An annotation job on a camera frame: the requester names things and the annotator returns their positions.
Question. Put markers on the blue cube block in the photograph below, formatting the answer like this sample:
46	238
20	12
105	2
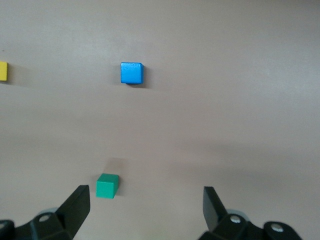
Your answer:
132	73

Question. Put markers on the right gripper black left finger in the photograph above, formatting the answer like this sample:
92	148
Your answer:
75	210

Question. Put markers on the green cube block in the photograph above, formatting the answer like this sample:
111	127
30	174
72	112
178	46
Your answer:
106	186

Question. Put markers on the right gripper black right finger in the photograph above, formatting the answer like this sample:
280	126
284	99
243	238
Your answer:
215	212

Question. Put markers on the yellow flat block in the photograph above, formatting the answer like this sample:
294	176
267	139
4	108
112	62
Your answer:
3	71

